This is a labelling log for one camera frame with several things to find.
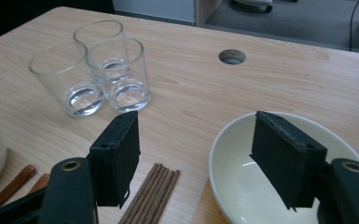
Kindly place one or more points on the clear drinking glass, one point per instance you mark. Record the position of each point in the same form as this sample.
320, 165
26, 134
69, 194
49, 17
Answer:
62, 77
99, 29
121, 81

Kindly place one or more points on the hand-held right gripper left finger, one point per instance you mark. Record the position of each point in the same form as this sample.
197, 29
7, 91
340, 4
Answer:
115, 161

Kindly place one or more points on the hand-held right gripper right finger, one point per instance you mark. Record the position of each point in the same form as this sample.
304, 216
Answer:
286, 161

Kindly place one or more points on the square wooden coaster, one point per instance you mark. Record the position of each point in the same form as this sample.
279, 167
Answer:
206, 205

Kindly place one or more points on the dark rounded base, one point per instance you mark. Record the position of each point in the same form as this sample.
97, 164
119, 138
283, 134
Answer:
251, 4

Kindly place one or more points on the row of brown chopsticks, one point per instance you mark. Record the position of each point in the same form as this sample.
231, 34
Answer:
150, 196

